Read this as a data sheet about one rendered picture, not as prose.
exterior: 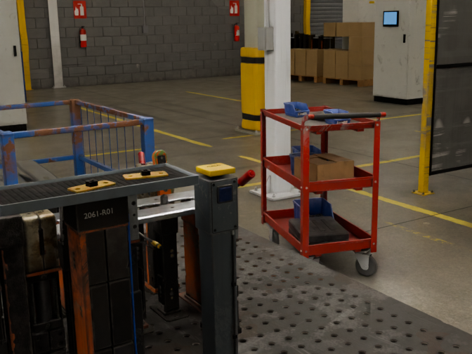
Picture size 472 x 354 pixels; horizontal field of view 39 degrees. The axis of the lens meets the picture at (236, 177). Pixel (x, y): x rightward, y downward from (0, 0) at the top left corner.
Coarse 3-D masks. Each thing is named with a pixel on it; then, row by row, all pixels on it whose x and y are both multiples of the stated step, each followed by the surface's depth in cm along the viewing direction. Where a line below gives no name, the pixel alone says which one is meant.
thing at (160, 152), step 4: (156, 152) 181; (160, 152) 181; (164, 152) 182; (152, 156) 182; (156, 156) 181; (160, 156) 181; (164, 156) 181; (152, 160) 182; (156, 160) 181; (160, 160) 181; (164, 160) 181; (160, 192) 181; (164, 192) 182; (168, 192) 182
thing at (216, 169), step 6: (198, 168) 136; (204, 168) 135; (210, 168) 135; (216, 168) 134; (222, 168) 134; (228, 168) 134; (234, 168) 135; (204, 174) 134; (210, 174) 132; (216, 174) 133; (222, 174) 134
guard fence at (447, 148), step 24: (432, 0) 522; (456, 0) 540; (432, 24) 527; (456, 24) 545; (432, 48) 532; (456, 48) 551; (432, 72) 536; (456, 72) 556; (432, 96) 541; (456, 96) 562; (432, 120) 549; (456, 120) 569; (432, 144) 554; (456, 144) 574; (432, 168) 561; (456, 168) 575; (432, 192) 557
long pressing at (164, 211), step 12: (180, 192) 179; (192, 192) 179; (144, 204) 168; (156, 204) 169; (168, 204) 168; (180, 204) 168; (192, 204) 167; (144, 216) 157; (156, 216) 158; (168, 216) 160; (180, 216) 162
